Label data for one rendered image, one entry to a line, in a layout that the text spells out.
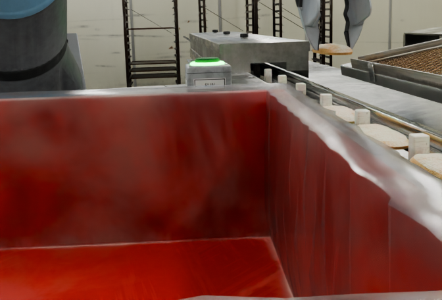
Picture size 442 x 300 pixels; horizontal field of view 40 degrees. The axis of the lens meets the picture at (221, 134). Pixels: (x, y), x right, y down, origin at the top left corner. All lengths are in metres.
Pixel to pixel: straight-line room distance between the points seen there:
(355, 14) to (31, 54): 0.38
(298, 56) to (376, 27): 7.01
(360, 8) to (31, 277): 0.52
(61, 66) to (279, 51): 0.62
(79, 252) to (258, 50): 0.86
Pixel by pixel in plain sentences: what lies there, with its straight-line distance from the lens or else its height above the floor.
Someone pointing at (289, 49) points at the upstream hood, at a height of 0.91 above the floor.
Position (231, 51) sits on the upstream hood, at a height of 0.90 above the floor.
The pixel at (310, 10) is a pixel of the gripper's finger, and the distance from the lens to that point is 0.74.
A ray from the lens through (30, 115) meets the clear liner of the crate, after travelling 0.39.
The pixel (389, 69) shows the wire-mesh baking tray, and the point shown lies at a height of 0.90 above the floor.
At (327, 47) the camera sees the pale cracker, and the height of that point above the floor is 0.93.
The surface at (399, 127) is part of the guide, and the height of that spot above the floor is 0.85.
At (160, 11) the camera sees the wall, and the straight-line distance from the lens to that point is 7.74.
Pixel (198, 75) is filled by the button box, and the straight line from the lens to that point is 0.95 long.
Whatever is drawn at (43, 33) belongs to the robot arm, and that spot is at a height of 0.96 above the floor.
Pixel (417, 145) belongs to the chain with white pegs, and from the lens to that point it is 0.51.
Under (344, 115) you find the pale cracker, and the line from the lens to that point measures 0.69.
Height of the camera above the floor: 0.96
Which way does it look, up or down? 11 degrees down
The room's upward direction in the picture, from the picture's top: 2 degrees counter-clockwise
